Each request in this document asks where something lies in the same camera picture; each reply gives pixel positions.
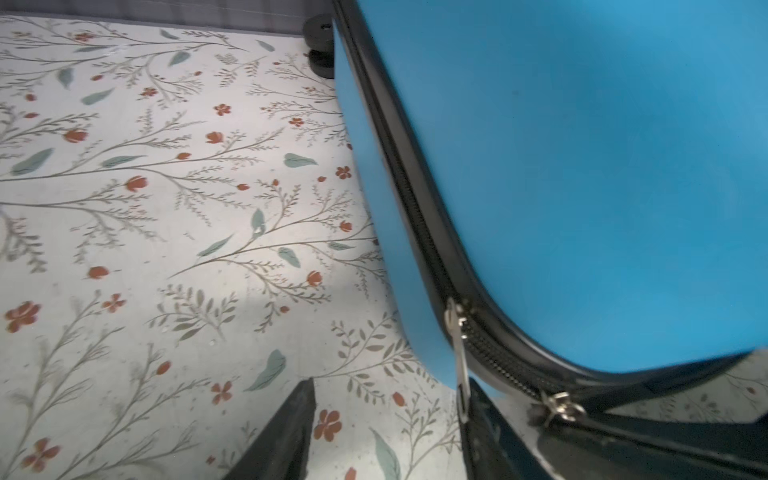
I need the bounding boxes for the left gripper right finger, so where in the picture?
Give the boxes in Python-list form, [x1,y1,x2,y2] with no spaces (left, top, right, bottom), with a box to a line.
[458,379,552,480]

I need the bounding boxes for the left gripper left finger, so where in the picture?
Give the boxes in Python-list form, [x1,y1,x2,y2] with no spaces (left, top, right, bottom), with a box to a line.
[224,378,316,480]

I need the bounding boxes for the blue hard-shell suitcase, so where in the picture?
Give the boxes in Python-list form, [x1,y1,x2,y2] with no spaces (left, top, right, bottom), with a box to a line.
[302,1,767,479]

